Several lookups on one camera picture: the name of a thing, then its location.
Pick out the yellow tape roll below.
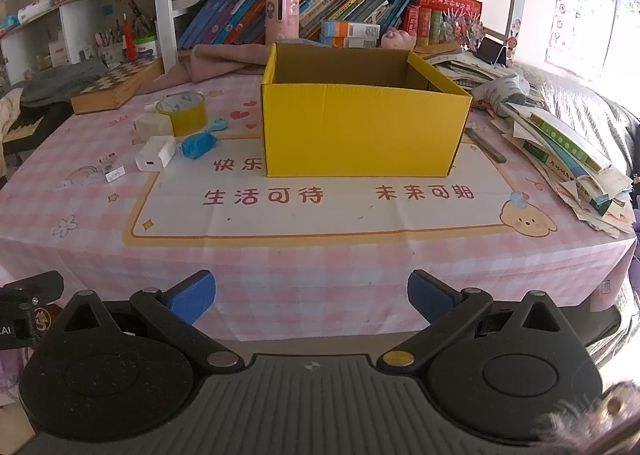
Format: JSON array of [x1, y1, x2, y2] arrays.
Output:
[[155, 91, 208, 138]]

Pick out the orange white box stack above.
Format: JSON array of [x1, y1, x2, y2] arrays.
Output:
[[320, 21, 381, 49]]

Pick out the white green-lid jar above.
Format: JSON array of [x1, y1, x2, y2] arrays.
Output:
[[134, 35, 160, 59]]

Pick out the red thick dictionary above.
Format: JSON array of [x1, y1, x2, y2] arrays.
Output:
[[416, 0, 483, 18]]

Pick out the red bottle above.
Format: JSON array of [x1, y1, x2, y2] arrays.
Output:
[[122, 14, 137, 61]]

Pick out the pink cylindrical container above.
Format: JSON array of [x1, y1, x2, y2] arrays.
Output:
[[265, 0, 299, 45]]

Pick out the black phone stand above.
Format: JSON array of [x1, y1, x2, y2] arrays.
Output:
[[474, 36, 508, 66]]

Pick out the yellow cardboard box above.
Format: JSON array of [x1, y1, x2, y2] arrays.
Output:
[[260, 44, 472, 178]]

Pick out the white power adapter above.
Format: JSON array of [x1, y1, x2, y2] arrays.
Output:
[[136, 136, 177, 172]]

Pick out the piano keyboard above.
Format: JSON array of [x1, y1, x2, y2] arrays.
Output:
[[2, 102, 73, 155]]

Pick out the pile of papers and booklets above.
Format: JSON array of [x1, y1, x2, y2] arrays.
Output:
[[427, 51, 639, 238]]

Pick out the pink pig figurine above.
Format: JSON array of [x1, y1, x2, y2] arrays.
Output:
[[381, 27, 416, 51]]

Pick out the small red white box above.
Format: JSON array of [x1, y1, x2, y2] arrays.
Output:
[[99, 153, 126, 183]]

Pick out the cream rectangular block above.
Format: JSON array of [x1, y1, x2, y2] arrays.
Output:
[[134, 113, 174, 141]]

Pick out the grey folded garment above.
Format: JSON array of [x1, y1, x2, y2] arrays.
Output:
[[17, 59, 107, 108]]

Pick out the pink checkered tablecloth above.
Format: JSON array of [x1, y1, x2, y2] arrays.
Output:
[[1, 75, 636, 340]]

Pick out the pink mauve cloth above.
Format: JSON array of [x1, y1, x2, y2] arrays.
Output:
[[137, 44, 270, 94]]

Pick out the row of leaning books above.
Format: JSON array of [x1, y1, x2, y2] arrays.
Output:
[[177, 0, 413, 50]]

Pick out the light blue smiley toy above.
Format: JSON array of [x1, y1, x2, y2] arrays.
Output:
[[205, 117, 229, 134]]

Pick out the wooden chess board box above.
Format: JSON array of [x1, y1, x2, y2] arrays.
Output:
[[70, 59, 164, 115]]

